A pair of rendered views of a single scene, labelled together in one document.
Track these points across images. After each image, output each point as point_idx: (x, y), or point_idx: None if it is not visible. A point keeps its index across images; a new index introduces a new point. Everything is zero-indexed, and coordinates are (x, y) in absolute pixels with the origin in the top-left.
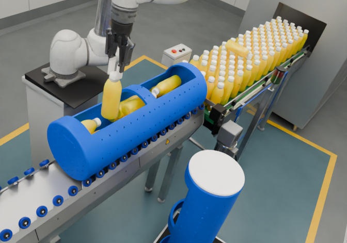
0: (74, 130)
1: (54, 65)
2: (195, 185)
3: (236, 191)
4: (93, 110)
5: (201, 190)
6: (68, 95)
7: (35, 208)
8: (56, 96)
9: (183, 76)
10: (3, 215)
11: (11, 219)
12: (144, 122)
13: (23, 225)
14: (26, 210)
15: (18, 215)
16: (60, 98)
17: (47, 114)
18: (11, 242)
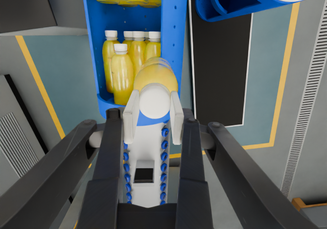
0: (144, 122)
1: None
2: (279, 2)
3: None
4: (92, 29)
5: (289, 3)
6: (22, 11)
7: (155, 128)
8: (19, 30)
9: None
10: (145, 145)
11: (152, 143)
12: None
13: (166, 146)
14: (152, 133)
15: (152, 138)
16: (27, 29)
17: (32, 30)
18: (167, 149)
